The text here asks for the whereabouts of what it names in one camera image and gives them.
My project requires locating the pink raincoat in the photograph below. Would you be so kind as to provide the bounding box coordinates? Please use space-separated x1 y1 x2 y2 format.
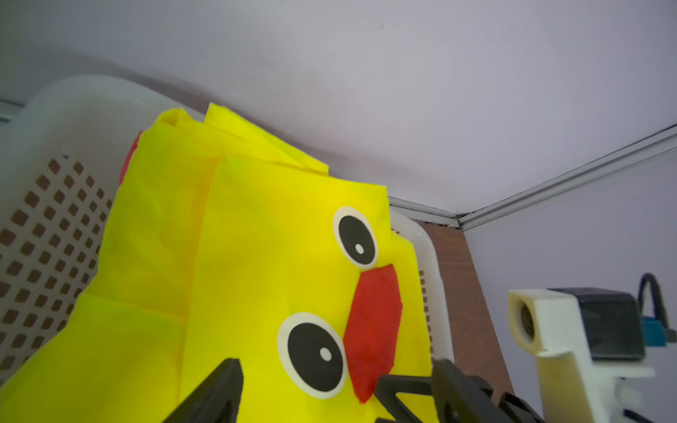
118 130 144 185

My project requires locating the yellow duck raincoat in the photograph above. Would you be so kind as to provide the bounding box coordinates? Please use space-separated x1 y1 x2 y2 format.
1 104 433 422

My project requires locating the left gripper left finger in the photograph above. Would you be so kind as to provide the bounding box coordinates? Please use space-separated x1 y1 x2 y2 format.
164 359 244 423

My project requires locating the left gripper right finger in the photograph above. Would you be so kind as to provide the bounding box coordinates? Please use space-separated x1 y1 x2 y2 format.
430 360 505 422

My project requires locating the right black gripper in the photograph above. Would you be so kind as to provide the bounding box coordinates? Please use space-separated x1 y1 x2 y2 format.
375 375 545 423

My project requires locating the aluminium corner wall profile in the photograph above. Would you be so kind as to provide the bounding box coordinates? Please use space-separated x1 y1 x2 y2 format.
391 125 676 231

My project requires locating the white plastic basket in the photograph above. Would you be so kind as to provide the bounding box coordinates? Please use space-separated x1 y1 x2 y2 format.
0 73 456 387

